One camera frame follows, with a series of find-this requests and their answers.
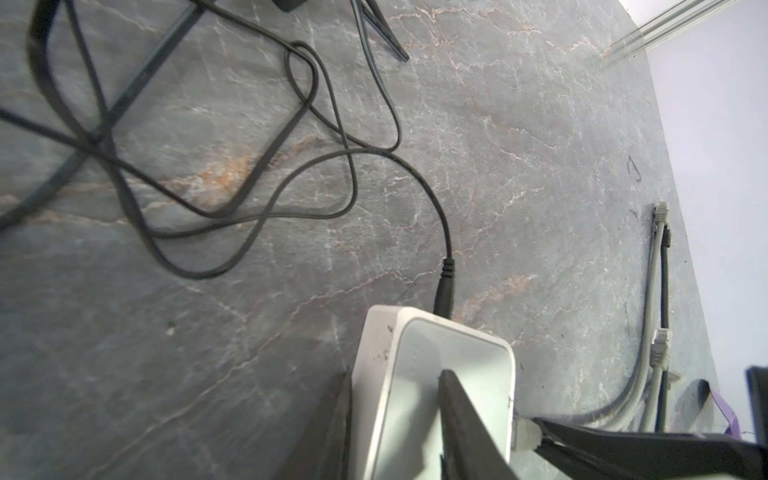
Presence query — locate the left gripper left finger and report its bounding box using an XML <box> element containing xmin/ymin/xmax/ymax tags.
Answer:
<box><xmin>273</xmin><ymin>371</ymin><xmax>353</xmax><ymax>479</ymax></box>

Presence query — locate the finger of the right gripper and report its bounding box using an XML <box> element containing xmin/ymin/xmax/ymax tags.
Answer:
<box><xmin>533</xmin><ymin>418</ymin><xmax>767</xmax><ymax>479</ymax></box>

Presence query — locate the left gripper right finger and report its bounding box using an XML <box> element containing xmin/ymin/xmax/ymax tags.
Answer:
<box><xmin>438</xmin><ymin>370</ymin><xmax>517</xmax><ymax>480</ymax></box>

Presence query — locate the grey ethernet cable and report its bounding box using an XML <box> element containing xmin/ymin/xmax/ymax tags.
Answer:
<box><xmin>638</xmin><ymin>326</ymin><xmax>673</xmax><ymax>433</ymax></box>
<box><xmin>512</xmin><ymin>201</ymin><xmax>671</xmax><ymax>452</ymax></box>

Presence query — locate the black ethernet cable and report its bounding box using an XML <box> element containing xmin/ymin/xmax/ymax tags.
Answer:
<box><xmin>655</xmin><ymin>224</ymin><xmax>672</xmax><ymax>433</ymax></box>

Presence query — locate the pink purple toy shovel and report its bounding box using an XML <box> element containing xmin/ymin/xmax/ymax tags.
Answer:
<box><xmin>709</xmin><ymin>383</ymin><xmax>742</xmax><ymax>440</ymax></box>

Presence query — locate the black power cord tangled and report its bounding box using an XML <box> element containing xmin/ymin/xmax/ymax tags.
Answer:
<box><xmin>0</xmin><ymin>0</ymin><xmax>456</xmax><ymax>319</ymax></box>

